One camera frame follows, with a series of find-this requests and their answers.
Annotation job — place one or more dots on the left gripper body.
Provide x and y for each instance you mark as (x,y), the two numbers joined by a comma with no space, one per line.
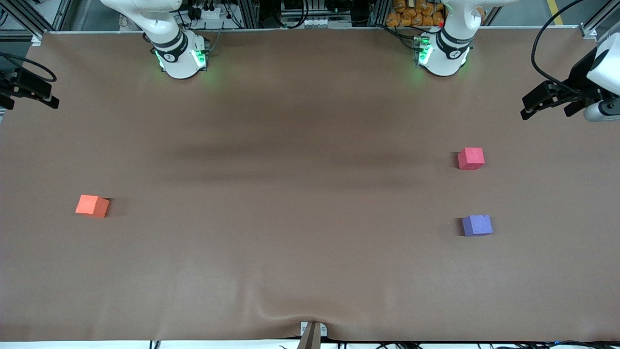
(577,77)

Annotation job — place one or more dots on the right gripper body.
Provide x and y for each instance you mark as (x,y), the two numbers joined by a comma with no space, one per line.
(10,83)

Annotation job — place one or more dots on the orange foam block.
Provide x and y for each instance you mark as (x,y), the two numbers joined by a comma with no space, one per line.
(91,205)

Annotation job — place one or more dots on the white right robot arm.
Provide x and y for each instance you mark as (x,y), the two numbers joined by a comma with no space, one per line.
(177,53)

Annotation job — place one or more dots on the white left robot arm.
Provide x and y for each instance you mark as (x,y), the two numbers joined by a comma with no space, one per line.
(448,53)

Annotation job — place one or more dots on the red foam block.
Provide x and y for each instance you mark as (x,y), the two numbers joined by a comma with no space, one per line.
(471,158)

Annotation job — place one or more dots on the purple foam block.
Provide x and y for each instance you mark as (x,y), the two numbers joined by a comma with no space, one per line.
(477,226)

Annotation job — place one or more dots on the pile of orange objects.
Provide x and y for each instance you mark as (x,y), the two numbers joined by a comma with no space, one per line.
(411,14)

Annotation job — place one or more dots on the white power strip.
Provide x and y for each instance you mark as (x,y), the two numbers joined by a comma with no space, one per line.
(208,13)

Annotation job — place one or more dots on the white terminal block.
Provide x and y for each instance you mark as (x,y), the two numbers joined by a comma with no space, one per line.
(315,22)

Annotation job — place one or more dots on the brown table cover sheet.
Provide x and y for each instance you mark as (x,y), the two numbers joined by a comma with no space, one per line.
(271,271)

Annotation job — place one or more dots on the white corner bracket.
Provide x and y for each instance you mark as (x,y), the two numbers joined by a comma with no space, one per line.
(36,39)
(588,33)

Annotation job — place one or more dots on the aluminium frame strut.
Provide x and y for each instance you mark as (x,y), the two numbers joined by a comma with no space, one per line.
(596,22)
(26,18)

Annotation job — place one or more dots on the aluminium frame post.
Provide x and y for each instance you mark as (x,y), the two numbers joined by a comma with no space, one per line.
(251,14)
(382,13)

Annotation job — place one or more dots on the silver clamp bracket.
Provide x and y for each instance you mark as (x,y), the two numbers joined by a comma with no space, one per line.
(323,330)

